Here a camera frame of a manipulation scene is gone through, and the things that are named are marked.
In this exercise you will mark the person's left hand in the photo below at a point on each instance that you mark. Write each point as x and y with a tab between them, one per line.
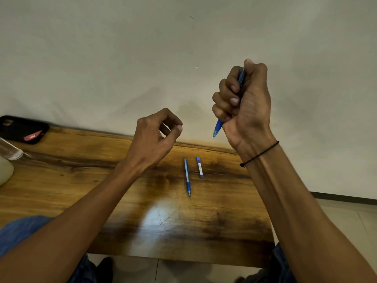
147	141

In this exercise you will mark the person's right hand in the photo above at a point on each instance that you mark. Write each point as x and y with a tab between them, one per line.
253	114

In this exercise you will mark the person's right little finger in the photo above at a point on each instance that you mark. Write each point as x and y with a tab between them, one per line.
220	114

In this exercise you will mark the person's right thumb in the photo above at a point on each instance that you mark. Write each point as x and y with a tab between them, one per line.
255	72

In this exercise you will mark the person's right middle finger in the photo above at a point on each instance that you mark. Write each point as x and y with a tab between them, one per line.
226	92

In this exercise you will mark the person's left thumb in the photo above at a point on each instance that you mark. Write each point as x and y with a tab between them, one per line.
172	135

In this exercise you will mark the blue pen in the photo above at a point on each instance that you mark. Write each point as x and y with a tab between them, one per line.
218	128
187	179

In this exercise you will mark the person's left forearm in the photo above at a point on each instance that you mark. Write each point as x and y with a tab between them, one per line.
73	221

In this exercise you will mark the person's right forearm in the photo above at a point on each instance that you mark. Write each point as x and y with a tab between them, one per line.
294	209

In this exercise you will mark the blue pencil lead case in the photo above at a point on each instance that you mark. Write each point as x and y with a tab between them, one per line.
200	167

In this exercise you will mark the black shoe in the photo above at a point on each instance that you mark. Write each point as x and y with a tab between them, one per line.
105	271

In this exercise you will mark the black phone with red sticker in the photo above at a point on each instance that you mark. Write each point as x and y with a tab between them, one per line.
17	128

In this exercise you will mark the clear glass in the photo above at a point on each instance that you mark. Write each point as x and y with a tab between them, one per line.
10	151

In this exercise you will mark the person's right leg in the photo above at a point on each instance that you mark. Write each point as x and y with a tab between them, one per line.
282	268

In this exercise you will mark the white round object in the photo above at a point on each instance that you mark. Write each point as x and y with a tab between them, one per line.
5	170

